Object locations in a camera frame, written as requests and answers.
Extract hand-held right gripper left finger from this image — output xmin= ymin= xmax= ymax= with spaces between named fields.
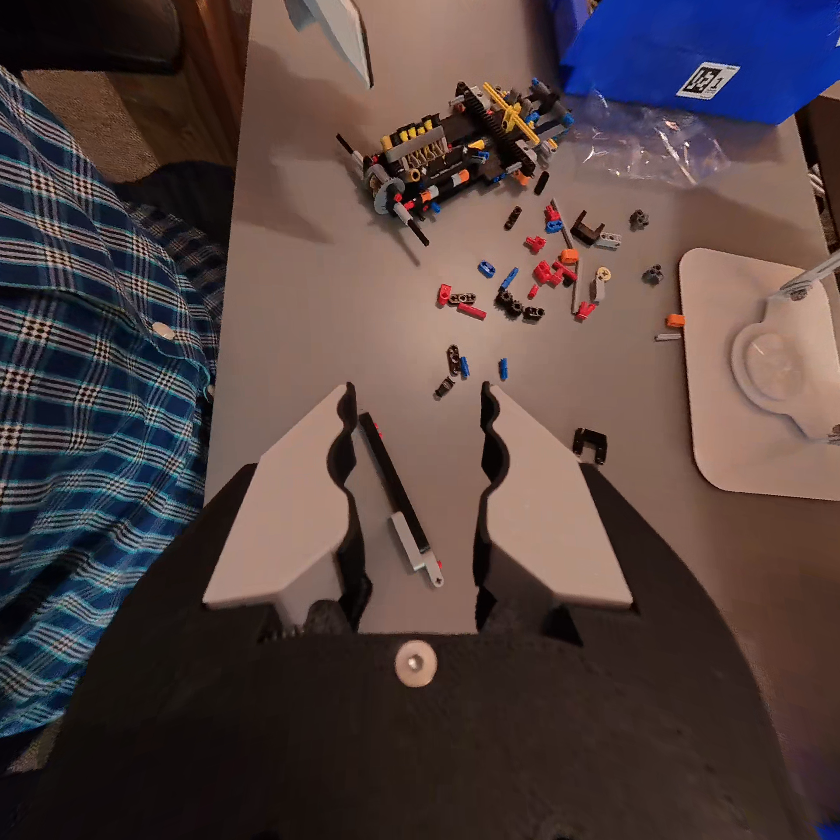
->
xmin=202 ymin=382 xmax=374 ymax=634

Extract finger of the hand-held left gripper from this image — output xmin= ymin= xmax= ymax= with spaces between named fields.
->
xmin=285 ymin=0 xmax=375 ymax=89

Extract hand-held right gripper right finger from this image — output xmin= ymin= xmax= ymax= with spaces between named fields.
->
xmin=474 ymin=382 xmax=634 ymax=631

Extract black and red tool handle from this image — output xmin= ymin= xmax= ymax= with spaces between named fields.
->
xmin=357 ymin=411 xmax=446 ymax=588

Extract lego car chassis assembly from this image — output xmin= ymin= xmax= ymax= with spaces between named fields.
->
xmin=336 ymin=79 xmax=577 ymax=247

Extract scattered loose lego pieces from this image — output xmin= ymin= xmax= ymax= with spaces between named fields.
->
xmin=433 ymin=172 xmax=686 ymax=400

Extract dark furniture piece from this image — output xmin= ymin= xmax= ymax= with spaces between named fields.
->
xmin=0 ymin=0 xmax=183 ymax=76

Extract blue box with tag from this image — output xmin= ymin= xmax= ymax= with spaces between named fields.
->
xmin=548 ymin=0 xmax=840 ymax=126

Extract clear plastic bag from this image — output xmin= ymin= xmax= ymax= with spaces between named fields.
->
xmin=567 ymin=92 xmax=729 ymax=188

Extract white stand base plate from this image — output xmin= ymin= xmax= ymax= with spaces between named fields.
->
xmin=679 ymin=248 xmax=840 ymax=503

